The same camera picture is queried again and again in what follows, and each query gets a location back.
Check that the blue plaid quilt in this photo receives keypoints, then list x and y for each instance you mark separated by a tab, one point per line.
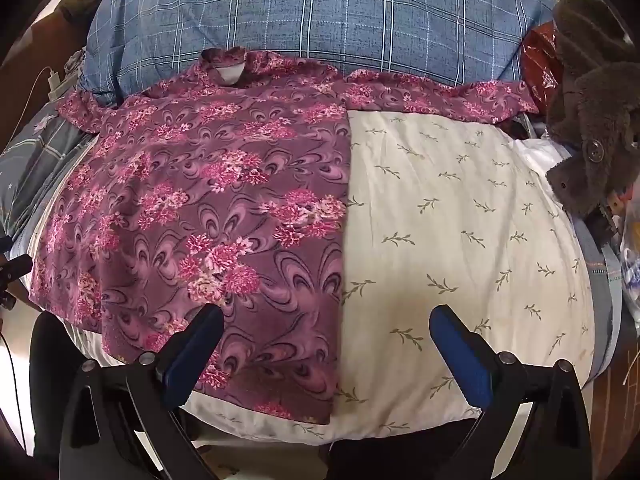
350	10

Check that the grey mattress edge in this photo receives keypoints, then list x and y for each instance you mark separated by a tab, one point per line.
600	300

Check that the person's black pants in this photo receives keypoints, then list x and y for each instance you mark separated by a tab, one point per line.
47	385

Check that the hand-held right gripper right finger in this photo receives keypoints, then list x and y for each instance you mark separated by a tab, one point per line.
465	355

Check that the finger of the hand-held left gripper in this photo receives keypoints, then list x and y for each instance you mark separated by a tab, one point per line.
15	267

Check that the brown plush toy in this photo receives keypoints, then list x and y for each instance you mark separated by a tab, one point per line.
595	100

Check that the red patterned cloth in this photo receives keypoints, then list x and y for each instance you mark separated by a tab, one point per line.
537	55

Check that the clear plastic bag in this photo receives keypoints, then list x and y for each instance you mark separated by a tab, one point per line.
631	265

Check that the purple floral shirt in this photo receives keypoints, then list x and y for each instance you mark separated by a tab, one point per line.
200	185

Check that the white leaf-print bed sheet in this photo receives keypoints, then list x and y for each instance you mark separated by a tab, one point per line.
450	210

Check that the white charger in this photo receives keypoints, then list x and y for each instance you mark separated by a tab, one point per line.
54	84

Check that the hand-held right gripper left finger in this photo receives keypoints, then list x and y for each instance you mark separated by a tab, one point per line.
192	355

